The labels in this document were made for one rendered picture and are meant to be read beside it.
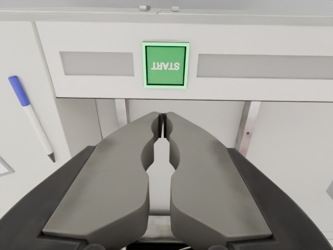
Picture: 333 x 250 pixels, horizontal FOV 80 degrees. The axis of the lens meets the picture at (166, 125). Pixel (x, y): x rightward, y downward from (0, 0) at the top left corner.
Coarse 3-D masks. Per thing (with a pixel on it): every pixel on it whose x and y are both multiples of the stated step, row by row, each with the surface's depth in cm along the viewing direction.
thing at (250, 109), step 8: (248, 104) 41; (256, 104) 40; (248, 112) 41; (256, 112) 41; (248, 120) 42; (240, 128) 45; (248, 128) 43; (240, 136) 45; (248, 136) 44; (240, 144) 45; (248, 144) 45; (240, 152) 46
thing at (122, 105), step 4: (116, 100) 40; (120, 100) 40; (124, 100) 40; (116, 104) 40; (120, 104) 40; (124, 104) 40; (116, 108) 40; (120, 108) 40; (124, 108) 40; (128, 108) 44; (116, 112) 41; (120, 112) 41; (124, 112) 41; (128, 112) 44; (120, 116) 41; (124, 116) 41; (128, 116) 44; (120, 120) 42; (124, 120) 42; (128, 120) 44; (120, 124) 42; (124, 124) 42
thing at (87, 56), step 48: (48, 48) 24; (96, 48) 24; (192, 48) 24; (240, 48) 24; (288, 48) 24; (96, 96) 27; (144, 96) 27; (192, 96) 27; (240, 96) 27; (288, 96) 27
